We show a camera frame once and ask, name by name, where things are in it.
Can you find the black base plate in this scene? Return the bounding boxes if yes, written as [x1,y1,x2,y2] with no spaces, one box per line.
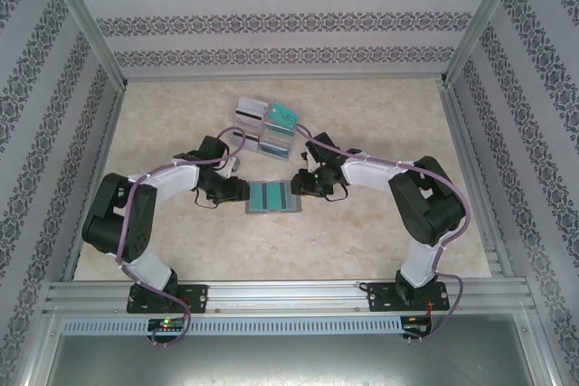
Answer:
[126,284,210,315]
[366,280,451,314]

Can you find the thin aluminium back rail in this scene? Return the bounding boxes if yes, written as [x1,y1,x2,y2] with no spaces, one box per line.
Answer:
[124,72,447,82]

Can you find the perforated grey cable duct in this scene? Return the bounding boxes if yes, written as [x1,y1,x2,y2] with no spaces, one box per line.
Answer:
[61,316,403,335]

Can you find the silver card black stripe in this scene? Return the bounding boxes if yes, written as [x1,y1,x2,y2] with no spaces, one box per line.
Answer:
[234,108,264,127]
[232,130,261,151]

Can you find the aluminium side rail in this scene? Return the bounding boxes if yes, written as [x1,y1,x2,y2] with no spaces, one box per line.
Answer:
[62,85,128,283]
[441,82,515,278]

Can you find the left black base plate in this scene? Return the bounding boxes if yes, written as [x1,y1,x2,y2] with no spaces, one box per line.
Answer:
[126,284,210,315]

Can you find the blue striped card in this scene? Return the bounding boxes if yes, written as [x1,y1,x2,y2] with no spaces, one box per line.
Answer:
[261,141,290,160]

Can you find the clear acrylic card organizer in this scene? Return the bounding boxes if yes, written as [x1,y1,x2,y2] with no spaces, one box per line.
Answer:
[230,96,302,165]

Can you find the aluminium mounting rail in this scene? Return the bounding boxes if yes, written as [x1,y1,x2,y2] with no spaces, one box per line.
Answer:
[43,280,537,315]

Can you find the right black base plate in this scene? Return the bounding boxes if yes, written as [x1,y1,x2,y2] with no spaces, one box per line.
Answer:
[366,280,451,314]

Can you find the grey metal sheet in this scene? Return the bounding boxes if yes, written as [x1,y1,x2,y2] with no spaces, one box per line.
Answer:
[44,334,544,386]

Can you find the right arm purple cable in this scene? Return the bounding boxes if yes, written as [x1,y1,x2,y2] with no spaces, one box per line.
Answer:
[293,123,473,343]

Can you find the circuit board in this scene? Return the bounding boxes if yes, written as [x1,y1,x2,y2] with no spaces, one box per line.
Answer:
[402,315,433,337]
[147,317,187,332]

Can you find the aluminium frame post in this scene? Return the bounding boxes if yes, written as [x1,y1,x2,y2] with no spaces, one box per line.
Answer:
[441,0,528,87]
[38,0,128,89]

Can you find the left circuit board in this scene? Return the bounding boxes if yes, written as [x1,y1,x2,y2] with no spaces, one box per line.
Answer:
[147,317,187,332]

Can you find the silver card plain face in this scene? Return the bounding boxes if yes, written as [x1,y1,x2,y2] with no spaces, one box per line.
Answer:
[238,97,268,112]

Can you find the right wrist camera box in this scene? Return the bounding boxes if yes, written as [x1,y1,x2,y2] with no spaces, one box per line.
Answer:
[301,141,320,170]

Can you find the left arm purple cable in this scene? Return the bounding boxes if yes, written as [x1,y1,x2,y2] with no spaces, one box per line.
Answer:
[116,127,249,349]

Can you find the grey card holder wallet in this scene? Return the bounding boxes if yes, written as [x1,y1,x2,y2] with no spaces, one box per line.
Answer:
[244,179,303,215]

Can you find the right circuit board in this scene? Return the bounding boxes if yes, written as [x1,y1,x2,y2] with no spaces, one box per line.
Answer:
[402,315,433,337]

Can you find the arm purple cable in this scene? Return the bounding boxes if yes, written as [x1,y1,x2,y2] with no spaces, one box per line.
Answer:
[293,123,473,343]
[116,127,249,349]

